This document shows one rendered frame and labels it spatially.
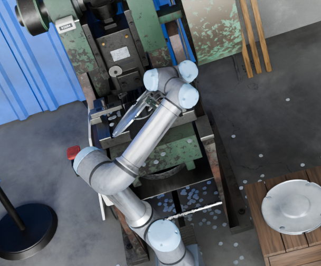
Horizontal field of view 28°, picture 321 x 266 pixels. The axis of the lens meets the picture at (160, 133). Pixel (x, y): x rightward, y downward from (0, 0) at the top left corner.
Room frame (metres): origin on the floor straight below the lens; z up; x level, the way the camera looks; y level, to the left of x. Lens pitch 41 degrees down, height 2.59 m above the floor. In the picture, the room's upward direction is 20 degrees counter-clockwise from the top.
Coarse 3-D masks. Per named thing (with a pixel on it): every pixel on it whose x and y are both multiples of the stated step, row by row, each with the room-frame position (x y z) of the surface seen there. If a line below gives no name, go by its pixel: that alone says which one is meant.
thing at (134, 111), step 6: (138, 102) 2.19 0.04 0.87; (132, 108) 2.24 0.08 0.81; (138, 108) 2.10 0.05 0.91; (126, 114) 2.25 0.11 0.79; (132, 114) 2.10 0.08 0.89; (138, 114) 2.02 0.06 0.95; (120, 120) 2.22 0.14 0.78; (126, 120) 2.11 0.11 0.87; (132, 120) 2.01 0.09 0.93; (120, 126) 2.14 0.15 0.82; (126, 126) 2.02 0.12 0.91; (114, 132) 2.15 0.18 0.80; (120, 132) 2.03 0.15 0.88
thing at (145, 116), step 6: (132, 102) 2.32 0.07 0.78; (126, 108) 2.29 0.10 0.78; (144, 108) 2.24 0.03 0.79; (144, 114) 2.21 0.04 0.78; (150, 114) 2.20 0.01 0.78; (138, 120) 2.19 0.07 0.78; (144, 120) 2.17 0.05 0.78; (132, 126) 2.16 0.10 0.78; (138, 126) 2.15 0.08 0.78; (132, 132) 2.12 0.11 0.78; (132, 138) 2.09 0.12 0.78
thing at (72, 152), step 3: (72, 147) 2.19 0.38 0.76; (75, 147) 2.19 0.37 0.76; (78, 147) 2.18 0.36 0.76; (69, 150) 2.18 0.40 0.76; (72, 150) 2.17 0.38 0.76; (75, 150) 2.17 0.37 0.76; (78, 150) 2.16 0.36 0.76; (69, 153) 2.16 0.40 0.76; (72, 153) 2.16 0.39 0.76; (75, 153) 2.15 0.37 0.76; (69, 156) 2.14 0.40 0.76; (72, 156) 2.14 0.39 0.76; (75, 156) 2.13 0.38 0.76; (69, 159) 2.14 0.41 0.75
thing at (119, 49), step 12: (96, 24) 2.40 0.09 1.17; (108, 24) 2.34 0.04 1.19; (120, 24) 2.33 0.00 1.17; (96, 36) 2.31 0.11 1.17; (108, 36) 2.29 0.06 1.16; (120, 36) 2.29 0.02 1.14; (132, 36) 2.29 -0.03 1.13; (108, 48) 2.29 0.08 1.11; (120, 48) 2.29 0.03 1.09; (132, 48) 2.29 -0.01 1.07; (108, 60) 2.29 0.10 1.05; (120, 60) 2.29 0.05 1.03; (132, 60) 2.29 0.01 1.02; (120, 72) 2.28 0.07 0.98; (132, 72) 2.26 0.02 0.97; (144, 72) 2.29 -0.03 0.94; (120, 84) 2.26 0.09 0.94; (132, 84) 2.26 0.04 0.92
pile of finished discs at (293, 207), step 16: (272, 192) 1.90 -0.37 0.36; (288, 192) 1.87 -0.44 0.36; (304, 192) 1.84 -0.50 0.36; (320, 192) 1.81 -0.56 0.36; (272, 208) 1.82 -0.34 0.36; (288, 208) 1.78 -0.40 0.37; (304, 208) 1.75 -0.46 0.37; (320, 208) 1.73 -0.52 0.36; (272, 224) 1.74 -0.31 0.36; (288, 224) 1.71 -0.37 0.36; (304, 224) 1.68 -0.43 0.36; (320, 224) 1.65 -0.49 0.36
